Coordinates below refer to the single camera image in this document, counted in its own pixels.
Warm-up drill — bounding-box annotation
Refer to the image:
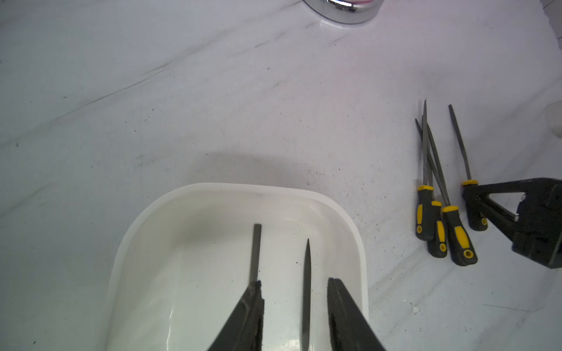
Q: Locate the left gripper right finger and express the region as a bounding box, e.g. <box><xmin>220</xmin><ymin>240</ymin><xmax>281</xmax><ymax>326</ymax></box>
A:
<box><xmin>327</xmin><ymin>278</ymin><xmax>385</xmax><ymax>351</ymax></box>

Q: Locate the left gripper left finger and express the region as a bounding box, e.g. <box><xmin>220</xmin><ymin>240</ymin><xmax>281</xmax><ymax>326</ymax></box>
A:
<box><xmin>208</xmin><ymin>281</ymin><xmax>264</xmax><ymax>351</ymax></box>

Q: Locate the white plastic storage tray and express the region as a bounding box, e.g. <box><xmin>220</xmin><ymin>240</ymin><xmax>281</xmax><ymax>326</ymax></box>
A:
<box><xmin>96</xmin><ymin>183</ymin><xmax>369</xmax><ymax>350</ymax></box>

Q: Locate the file tool yellow black handle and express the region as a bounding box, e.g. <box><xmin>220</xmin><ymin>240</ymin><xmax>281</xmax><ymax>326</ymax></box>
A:
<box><xmin>301</xmin><ymin>240</ymin><xmax>312</xmax><ymax>351</ymax></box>

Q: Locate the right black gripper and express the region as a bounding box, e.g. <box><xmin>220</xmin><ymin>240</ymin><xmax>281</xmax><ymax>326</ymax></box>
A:
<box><xmin>462</xmin><ymin>178</ymin><xmax>561</xmax><ymax>269</ymax></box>

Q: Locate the chrome glass holder stand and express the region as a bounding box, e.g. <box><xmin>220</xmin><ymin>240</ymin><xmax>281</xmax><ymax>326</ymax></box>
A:
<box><xmin>304</xmin><ymin>0</ymin><xmax>384</xmax><ymax>25</ymax></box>

